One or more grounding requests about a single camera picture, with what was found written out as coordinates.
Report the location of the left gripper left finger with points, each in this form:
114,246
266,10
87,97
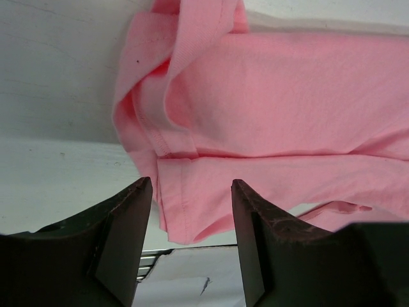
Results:
89,259

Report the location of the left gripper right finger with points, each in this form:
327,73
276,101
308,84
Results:
285,261

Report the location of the pink t shirt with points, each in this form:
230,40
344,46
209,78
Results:
317,118

